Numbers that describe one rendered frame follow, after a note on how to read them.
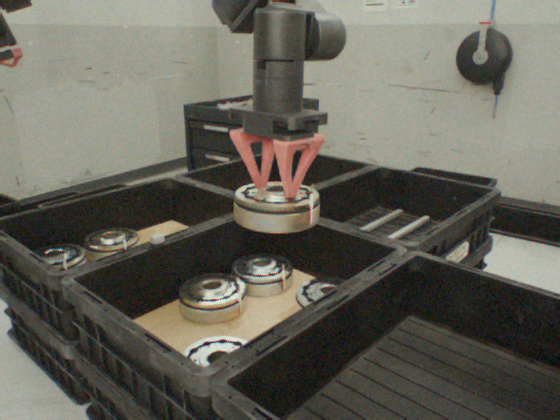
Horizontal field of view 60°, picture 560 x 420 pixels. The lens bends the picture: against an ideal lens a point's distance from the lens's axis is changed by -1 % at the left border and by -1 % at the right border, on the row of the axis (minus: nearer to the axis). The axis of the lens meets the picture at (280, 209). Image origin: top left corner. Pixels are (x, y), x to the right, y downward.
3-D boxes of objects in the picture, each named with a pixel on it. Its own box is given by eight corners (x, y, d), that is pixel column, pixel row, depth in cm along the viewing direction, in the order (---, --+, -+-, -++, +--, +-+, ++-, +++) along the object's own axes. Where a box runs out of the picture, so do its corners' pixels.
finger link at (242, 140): (267, 179, 64) (268, 107, 61) (309, 191, 59) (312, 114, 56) (228, 189, 59) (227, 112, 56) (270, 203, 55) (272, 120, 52)
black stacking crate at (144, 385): (208, 477, 48) (202, 385, 45) (71, 355, 67) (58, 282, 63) (403, 318, 76) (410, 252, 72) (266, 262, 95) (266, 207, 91)
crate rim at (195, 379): (202, 403, 45) (201, 382, 44) (58, 294, 64) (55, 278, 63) (410, 263, 73) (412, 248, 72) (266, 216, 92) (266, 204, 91)
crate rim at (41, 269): (58, 294, 64) (55, 278, 63) (-20, 235, 83) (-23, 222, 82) (266, 216, 92) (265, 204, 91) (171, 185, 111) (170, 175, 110)
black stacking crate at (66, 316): (69, 353, 67) (56, 281, 64) (-7, 285, 86) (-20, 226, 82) (265, 262, 95) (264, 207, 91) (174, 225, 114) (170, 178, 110)
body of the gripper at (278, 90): (265, 117, 62) (266, 57, 59) (329, 128, 55) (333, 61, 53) (226, 123, 57) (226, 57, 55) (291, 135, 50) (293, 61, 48)
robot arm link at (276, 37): (242, 1, 51) (285, -1, 48) (281, 5, 56) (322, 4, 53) (242, 68, 53) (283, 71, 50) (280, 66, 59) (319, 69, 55)
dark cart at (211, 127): (254, 285, 253) (250, 111, 223) (193, 263, 278) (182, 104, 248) (315, 247, 299) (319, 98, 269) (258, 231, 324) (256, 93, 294)
